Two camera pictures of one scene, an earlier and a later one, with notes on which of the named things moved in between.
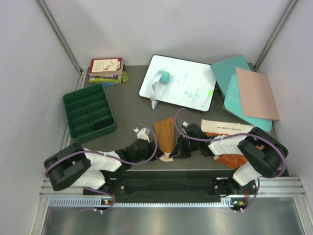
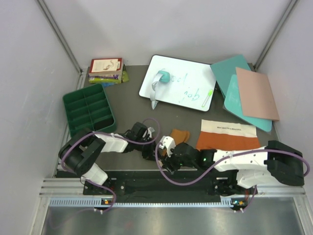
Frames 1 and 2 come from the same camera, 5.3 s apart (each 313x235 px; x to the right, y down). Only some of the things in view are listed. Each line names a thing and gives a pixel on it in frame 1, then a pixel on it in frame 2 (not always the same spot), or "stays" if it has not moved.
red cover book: x=106 y=66 stays
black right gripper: x=179 y=149 to x=168 y=161
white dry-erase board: x=191 y=84 stays
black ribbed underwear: x=100 y=125 stays
